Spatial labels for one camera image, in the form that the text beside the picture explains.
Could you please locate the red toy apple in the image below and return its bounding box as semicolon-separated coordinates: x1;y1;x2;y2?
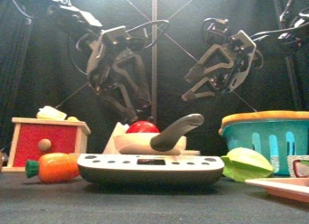
124;120;162;135

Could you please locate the white toy bottle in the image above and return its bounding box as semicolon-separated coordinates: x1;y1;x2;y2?
103;122;130;155

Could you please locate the pale yellow toy food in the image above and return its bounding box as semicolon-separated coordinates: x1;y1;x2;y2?
35;105;68;121

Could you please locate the teal basket orange rim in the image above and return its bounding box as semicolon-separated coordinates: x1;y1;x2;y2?
217;110;309;176

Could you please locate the red wooden drawer box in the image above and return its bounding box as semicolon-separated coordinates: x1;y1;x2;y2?
4;117;92;173

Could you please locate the orange toy carrot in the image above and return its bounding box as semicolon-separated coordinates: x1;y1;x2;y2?
24;152;80;183

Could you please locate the green toy cabbage leaf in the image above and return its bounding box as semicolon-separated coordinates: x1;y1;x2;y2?
219;146;275;183

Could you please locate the speckled card red picture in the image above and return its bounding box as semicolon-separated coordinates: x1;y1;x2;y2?
286;154;309;178

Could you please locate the pink tray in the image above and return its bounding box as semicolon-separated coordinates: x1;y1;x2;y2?
243;176;309;203

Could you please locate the thin metal frame pole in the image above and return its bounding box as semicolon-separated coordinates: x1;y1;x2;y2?
151;0;159;117

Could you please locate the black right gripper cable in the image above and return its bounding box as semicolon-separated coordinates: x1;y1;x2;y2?
200;17;231;48

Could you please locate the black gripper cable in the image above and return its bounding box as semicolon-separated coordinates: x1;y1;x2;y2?
200;17;231;48
127;19;171;51

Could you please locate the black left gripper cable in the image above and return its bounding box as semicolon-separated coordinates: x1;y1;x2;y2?
127;19;171;51

